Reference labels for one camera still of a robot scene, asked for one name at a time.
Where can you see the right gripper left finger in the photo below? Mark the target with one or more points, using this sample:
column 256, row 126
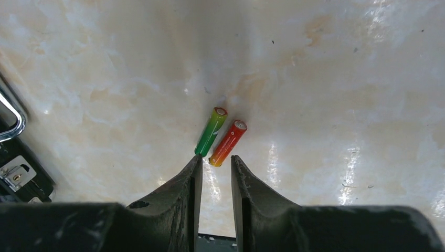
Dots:
column 167, row 219

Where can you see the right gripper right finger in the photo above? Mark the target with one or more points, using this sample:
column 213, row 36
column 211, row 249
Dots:
column 267, row 221

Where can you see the black poker chip case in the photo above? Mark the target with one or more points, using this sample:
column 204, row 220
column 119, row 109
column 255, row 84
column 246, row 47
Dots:
column 23, row 179

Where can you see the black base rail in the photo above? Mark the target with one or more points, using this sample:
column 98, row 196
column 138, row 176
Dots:
column 214, row 243

